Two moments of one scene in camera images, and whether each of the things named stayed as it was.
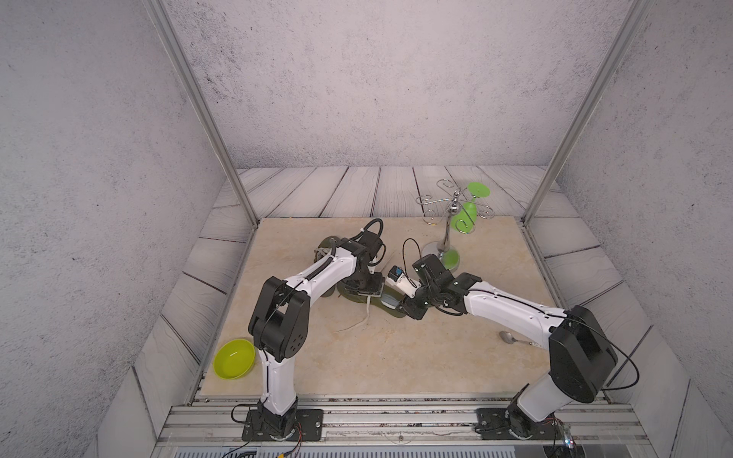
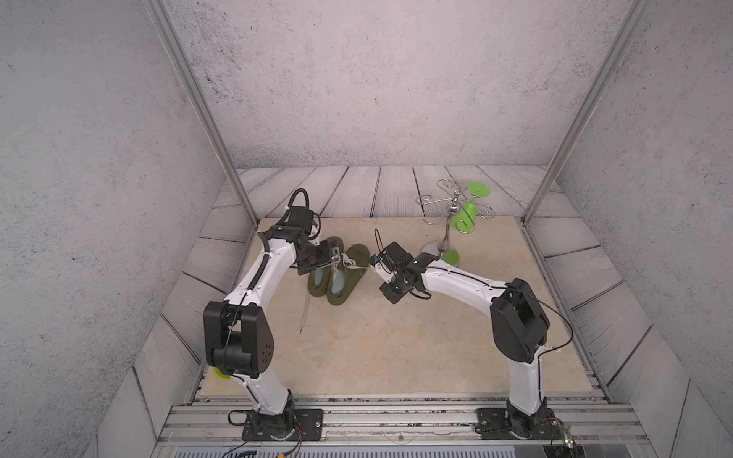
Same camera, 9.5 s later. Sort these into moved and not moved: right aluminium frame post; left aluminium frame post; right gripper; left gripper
Moved: left gripper; right gripper
Not moved: left aluminium frame post; right aluminium frame post
